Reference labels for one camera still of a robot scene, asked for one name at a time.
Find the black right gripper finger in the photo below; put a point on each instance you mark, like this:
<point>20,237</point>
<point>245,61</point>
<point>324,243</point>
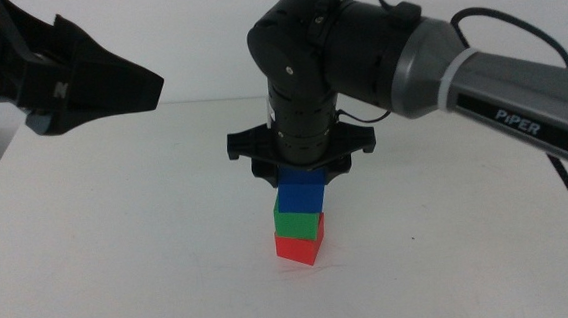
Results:
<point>266,172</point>
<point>339,167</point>

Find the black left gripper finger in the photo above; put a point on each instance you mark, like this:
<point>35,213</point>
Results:
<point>66,39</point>
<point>113,88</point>

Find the blue cube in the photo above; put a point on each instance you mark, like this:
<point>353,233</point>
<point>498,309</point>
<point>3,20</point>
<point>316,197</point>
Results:
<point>300,195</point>

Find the green cube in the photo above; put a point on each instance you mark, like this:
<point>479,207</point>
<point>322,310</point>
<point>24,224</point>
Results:
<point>296,225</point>

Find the red cube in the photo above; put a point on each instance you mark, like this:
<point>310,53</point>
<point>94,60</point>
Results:
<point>298,250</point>

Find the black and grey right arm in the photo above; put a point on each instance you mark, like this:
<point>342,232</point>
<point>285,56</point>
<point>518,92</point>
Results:
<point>356,48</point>

